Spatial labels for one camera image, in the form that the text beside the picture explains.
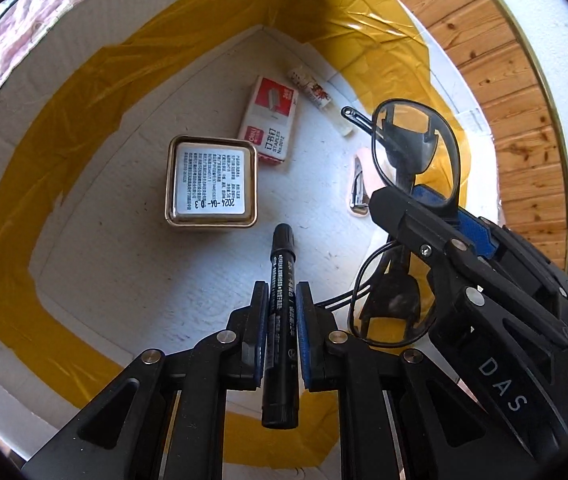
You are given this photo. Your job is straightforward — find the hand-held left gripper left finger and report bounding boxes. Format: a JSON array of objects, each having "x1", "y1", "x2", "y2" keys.
[{"x1": 21, "y1": 281, "x2": 270, "y2": 480}]

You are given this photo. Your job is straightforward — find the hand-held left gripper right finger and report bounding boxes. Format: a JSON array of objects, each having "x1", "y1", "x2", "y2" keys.
[{"x1": 297, "y1": 281, "x2": 546, "y2": 480}]

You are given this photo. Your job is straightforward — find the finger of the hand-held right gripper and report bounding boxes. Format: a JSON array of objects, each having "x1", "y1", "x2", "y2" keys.
[
  {"x1": 369, "y1": 186, "x2": 568, "y2": 349},
  {"x1": 413, "y1": 185, "x2": 568, "y2": 302}
]

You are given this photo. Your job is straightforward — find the black marker pen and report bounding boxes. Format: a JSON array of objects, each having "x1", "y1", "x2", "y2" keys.
[{"x1": 261, "y1": 223, "x2": 300, "y2": 429}]

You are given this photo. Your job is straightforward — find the black framed glasses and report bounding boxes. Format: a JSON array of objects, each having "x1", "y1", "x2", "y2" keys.
[{"x1": 314, "y1": 99, "x2": 462, "y2": 350}]

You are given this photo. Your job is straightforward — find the gold square tin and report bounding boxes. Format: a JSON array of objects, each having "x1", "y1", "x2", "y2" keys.
[{"x1": 165, "y1": 135, "x2": 259, "y2": 228}]

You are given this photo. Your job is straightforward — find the clear printed lighter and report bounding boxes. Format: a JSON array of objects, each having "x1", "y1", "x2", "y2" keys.
[{"x1": 286, "y1": 67, "x2": 354, "y2": 137}]

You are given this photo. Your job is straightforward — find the white cardboard box yellow tape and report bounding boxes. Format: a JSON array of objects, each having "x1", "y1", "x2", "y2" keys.
[{"x1": 0, "y1": 0, "x2": 505, "y2": 480}]

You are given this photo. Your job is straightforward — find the red and white staples box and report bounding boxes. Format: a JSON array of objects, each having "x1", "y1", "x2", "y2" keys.
[{"x1": 237, "y1": 76, "x2": 299, "y2": 165}]

